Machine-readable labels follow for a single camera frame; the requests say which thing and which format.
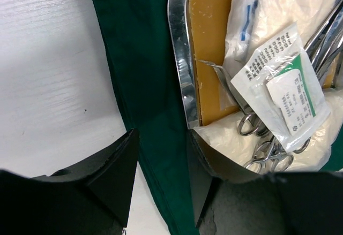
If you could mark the stainless steel instrument tray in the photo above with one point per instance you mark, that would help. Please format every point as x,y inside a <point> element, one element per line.
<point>198,30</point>

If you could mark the dark green surgical cloth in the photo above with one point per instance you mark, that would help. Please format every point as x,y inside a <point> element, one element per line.
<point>143,72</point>

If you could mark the steel scissors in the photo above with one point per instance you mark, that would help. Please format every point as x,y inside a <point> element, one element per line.
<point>250,122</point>

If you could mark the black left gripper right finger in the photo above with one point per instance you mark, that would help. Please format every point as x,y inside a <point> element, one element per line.
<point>229,199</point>

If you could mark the white gauze pad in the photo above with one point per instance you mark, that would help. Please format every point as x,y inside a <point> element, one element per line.
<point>223,136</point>

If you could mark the white suture packet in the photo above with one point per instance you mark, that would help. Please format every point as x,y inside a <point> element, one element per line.
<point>279,84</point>

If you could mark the blue striped gauze packet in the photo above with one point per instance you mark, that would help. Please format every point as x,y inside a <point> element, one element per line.
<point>253,22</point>

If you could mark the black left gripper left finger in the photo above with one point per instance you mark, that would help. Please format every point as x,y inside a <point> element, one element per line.
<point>92,196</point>

